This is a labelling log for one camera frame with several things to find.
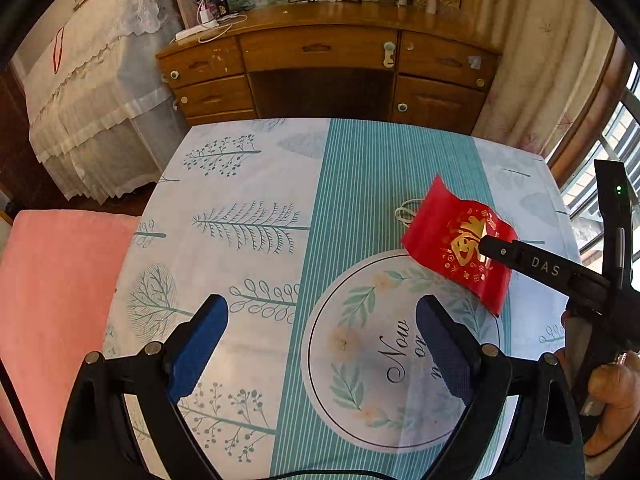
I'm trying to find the red envelope bag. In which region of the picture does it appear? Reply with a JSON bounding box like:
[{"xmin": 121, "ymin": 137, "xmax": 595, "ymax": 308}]
[{"xmin": 401, "ymin": 176, "xmax": 518, "ymax": 318}]

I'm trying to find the person right hand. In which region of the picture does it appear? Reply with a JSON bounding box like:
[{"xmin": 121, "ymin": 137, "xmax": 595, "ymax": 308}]
[{"xmin": 584, "ymin": 351, "xmax": 639, "ymax": 470}]

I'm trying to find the pink bed sheet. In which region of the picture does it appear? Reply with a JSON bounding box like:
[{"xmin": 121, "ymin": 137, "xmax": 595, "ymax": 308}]
[{"xmin": 1, "ymin": 210, "xmax": 139, "ymax": 468}]

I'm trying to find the window metal grille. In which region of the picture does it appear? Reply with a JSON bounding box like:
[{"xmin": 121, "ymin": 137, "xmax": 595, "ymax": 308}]
[{"xmin": 561, "ymin": 65, "xmax": 640, "ymax": 288}]

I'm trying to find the teal white patterned tablecloth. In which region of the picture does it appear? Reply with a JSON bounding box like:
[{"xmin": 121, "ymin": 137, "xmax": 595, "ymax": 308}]
[{"xmin": 103, "ymin": 118, "xmax": 577, "ymax": 479}]

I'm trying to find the white lace covered cabinet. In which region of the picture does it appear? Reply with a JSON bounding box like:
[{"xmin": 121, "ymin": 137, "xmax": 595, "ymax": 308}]
[{"xmin": 24, "ymin": 0, "xmax": 188, "ymax": 203}]

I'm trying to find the beige patterned curtain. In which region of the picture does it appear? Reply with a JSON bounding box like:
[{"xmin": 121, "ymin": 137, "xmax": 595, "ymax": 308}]
[{"xmin": 473, "ymin": 0, "xmax": 614, "ymax": 156}]

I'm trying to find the wooden desk with drawers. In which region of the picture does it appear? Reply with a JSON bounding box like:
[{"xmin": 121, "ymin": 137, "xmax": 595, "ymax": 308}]
[{"xmin": 156, "ymin": 3, "xmax": 500, "ymax": 134}]

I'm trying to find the white power strip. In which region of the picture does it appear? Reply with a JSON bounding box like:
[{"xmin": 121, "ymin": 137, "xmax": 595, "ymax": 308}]
[{"xmin": 174, "ymin": 21, "xmax": 220, "ymax": 42}]

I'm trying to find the white bottle on desk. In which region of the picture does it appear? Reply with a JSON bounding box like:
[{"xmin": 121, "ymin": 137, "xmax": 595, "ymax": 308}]
[{"xmin": 425, "ymin": 0, "xmax": 438, "ymax": 15}]

